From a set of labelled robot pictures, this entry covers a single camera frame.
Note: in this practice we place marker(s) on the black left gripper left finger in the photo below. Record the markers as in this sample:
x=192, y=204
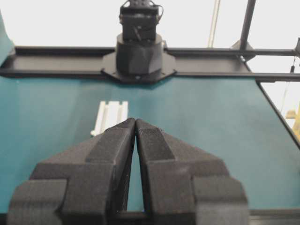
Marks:
x=79, y=186

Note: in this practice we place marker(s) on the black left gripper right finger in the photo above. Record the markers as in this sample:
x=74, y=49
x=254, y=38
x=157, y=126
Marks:
x=185, y=185

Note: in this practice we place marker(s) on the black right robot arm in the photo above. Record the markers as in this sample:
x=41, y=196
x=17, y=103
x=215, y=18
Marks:
x=139, y=56

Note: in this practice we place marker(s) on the teal table mat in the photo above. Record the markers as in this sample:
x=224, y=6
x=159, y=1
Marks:
x=49, y=98

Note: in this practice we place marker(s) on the silver aluminium extrusion rail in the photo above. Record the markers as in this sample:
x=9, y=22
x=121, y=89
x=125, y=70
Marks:
x=109, y=114

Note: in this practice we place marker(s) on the black frame rail structure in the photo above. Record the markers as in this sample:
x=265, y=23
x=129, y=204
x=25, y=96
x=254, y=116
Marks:
x=210, y=84

